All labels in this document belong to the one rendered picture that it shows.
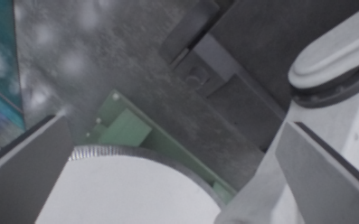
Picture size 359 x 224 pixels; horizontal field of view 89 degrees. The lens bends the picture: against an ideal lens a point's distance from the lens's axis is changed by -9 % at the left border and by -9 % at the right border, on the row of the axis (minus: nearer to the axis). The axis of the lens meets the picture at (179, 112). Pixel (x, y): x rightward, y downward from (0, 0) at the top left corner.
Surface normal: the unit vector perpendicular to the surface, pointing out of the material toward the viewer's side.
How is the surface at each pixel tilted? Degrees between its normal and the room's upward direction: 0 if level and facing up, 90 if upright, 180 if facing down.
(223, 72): 45
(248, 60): 0
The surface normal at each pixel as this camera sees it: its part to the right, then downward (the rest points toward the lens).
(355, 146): 0.32, -0.10
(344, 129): -0.74, -0.64
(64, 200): 0.57, -0.39
